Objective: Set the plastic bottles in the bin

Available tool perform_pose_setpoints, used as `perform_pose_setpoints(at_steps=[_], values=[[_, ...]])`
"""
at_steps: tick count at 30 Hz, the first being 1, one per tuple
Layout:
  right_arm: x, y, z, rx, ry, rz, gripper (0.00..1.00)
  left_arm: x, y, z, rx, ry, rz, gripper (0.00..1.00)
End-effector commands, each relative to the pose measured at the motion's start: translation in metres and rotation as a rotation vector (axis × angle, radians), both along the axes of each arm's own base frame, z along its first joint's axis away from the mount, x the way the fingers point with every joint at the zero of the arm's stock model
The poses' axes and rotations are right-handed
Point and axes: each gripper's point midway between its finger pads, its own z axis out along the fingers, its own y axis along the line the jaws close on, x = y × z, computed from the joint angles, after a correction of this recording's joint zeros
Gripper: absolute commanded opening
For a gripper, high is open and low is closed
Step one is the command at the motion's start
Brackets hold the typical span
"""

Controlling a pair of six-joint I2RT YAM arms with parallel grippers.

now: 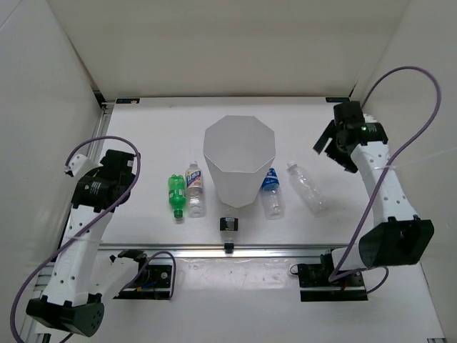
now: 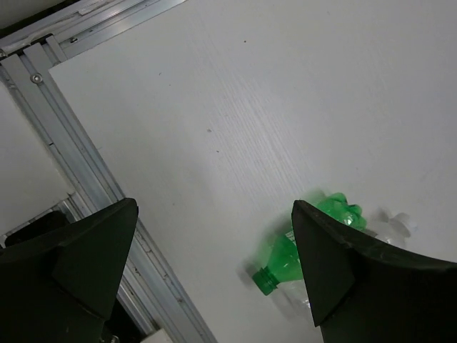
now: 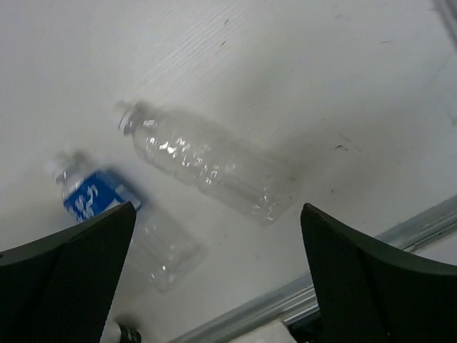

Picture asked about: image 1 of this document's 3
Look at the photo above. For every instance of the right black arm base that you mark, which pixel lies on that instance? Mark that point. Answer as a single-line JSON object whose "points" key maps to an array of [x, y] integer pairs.
{"points": [[315, 286]]}

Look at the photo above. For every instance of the clear bottle blue label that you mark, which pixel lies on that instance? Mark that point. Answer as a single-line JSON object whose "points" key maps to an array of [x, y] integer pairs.
{"points": [[271, 196]]}

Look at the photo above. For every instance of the green plastic bottle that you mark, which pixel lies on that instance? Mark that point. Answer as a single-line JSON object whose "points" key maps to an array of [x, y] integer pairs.
{"points": [[177, 195]]}

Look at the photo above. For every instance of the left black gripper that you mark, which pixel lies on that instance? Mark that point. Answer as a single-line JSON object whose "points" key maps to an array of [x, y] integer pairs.
{"points": [[95, 174]]}

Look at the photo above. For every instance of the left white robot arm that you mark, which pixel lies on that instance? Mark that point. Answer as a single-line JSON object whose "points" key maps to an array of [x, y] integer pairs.
{"points": [[73, 300]]}

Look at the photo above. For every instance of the clear bottle white orange label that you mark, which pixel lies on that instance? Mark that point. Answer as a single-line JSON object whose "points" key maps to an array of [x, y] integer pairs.
{"points": [[195, 191]]}

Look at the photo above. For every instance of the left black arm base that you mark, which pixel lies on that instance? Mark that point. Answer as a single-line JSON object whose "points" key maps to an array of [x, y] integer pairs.
{"points": [[156, 283]]}

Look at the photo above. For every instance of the aluminium rail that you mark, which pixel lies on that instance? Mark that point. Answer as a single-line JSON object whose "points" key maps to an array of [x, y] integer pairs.
{"points": [[217, 251], [95, 148]]}

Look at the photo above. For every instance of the white octagonal plastic bin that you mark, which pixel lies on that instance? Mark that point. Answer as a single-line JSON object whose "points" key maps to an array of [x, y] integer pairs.
{"points": [[239, 151]]}

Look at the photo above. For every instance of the aluminium left rail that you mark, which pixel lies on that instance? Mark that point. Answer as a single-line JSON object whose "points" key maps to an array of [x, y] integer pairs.
{"points": [[95, 148]]}

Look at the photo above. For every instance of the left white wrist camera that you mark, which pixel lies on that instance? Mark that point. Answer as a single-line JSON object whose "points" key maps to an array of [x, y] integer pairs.
{"points": [[75, 166]]}

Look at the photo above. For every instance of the aluminium front rail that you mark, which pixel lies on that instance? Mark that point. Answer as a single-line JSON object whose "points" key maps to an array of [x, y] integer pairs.
{"points": [[217, 251]]}

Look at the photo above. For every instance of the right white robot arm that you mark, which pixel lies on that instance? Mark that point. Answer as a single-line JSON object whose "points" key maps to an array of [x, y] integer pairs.
{"points": [[390, 233]]}

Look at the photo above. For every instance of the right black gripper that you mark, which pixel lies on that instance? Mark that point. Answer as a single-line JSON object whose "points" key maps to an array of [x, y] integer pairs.
{"points": [[345, 161]]}

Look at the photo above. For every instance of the clear unlabelled plastic bottle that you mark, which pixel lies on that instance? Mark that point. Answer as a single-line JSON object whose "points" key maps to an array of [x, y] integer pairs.
{"points": [[308, 190]]}

